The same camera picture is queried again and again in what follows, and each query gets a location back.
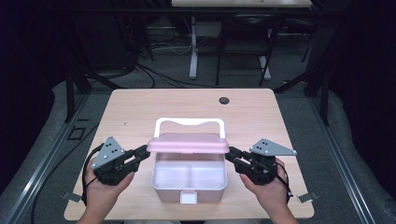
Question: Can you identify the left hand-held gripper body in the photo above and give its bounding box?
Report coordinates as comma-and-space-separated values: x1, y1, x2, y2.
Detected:
91, 135, 138, 187

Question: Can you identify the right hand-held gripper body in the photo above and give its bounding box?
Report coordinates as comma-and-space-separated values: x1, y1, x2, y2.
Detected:
242, 138, 298, 186

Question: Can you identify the pink lidded storage box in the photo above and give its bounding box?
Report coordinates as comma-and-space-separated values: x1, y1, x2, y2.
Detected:
146, 117, 231, 205

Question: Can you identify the white divided tray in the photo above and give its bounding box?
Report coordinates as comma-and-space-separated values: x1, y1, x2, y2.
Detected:
151, 152, 228, 191

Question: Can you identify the person's right hand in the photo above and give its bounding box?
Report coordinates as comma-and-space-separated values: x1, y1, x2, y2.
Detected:
239, 158, 292, 217

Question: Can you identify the person's left hand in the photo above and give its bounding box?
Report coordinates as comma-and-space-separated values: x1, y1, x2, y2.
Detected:
84, 158, 135, 216

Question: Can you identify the black metal stand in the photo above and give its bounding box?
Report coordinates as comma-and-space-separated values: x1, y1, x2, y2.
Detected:
274, 60, 332, 126
64, 66, 124, 123

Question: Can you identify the white desk with legs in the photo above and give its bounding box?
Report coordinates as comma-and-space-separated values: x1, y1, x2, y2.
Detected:
171, 0, 313, 80

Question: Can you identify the black chair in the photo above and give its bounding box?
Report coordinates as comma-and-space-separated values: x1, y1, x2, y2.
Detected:
215, 13, 283, 87

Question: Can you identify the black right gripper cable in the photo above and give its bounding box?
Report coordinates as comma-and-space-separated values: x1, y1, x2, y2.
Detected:
275, 162, 294, 205

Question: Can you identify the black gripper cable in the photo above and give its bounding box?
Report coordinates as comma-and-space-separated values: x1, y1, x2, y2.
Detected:
275, 162, 294, 205
81, 144, 105, 207

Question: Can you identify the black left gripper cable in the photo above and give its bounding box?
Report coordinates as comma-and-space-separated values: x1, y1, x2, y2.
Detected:
81, 144, 105, 207

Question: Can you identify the metal table edge bracket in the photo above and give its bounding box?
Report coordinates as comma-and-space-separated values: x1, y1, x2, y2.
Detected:
297, 191, 319, 203
61, 190, 78, 203

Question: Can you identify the long black floor cable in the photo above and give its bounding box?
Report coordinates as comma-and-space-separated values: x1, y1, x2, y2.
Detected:
30, 123, 100, 224

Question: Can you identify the aluminium floor rail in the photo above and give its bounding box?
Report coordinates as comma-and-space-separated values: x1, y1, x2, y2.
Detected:
0, 92, 92, 224
310, 95, 376, 224

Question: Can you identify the black floor cable bundle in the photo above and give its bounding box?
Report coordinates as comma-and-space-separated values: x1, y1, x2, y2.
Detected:
134, 62, 219, 90

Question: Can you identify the white floor cable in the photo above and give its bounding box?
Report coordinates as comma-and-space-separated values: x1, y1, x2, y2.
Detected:
151, 36, 208, 56

